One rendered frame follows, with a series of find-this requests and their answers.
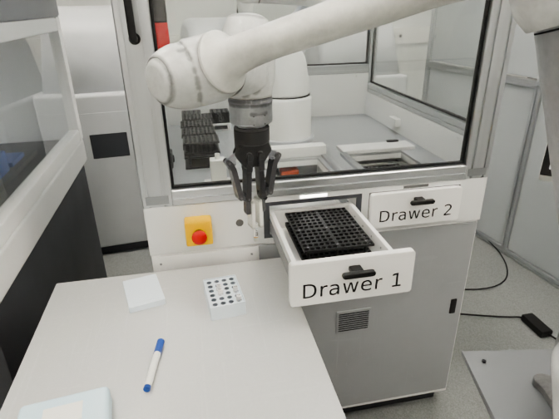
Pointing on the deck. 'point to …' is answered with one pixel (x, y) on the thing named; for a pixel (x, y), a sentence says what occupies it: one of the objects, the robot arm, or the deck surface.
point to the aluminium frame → (506, 26)
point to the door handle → (131, 22)
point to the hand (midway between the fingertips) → (254, 212)
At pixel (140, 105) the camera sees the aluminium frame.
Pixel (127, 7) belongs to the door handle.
